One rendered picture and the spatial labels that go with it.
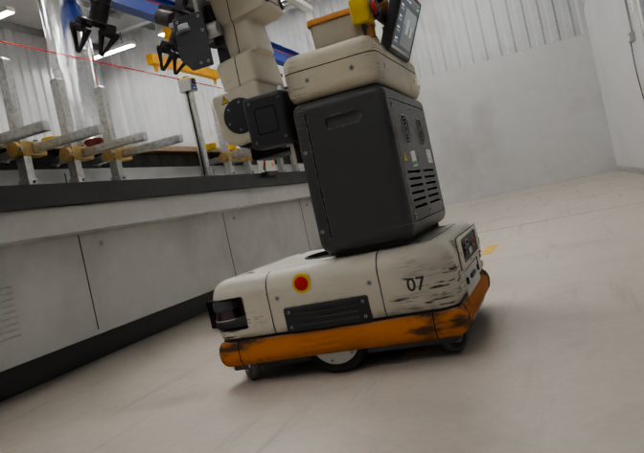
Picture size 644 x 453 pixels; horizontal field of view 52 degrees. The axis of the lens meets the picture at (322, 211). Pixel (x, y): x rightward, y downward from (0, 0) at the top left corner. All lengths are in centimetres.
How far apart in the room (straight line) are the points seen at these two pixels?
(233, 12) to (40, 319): 137
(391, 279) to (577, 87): 1101
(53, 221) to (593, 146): 1079
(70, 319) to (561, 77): 1069
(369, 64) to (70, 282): 165
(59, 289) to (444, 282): 167
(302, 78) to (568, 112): 1089
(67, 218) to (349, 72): 132
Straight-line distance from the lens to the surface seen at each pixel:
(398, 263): 161
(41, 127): 215
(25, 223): 244
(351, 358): 170
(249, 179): 385
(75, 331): 284
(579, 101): 1248
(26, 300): 268
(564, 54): 1257
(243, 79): 196
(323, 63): 170
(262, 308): 175
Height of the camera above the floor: 41
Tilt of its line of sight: level
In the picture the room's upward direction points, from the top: 12 degrees counter-clockwise
